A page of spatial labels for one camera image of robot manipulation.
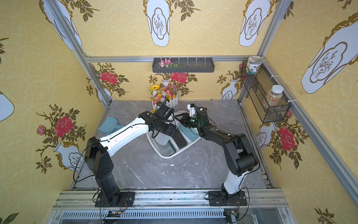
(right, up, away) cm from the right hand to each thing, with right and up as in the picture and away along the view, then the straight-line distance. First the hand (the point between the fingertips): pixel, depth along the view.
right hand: (179, 115), depth 88 cm
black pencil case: (0, -16, +7) cm, 18 cm away
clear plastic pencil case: (-11, -14, -4) cm, 18 cm away
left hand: (-9, -7, -2) cm, 12 cm away
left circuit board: (-35, -51, -15) cm, 64 cm away
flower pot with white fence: (-11, +15, +15) cm, 24 cm away
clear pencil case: (-8, -22, 0) cm, 23 cm away
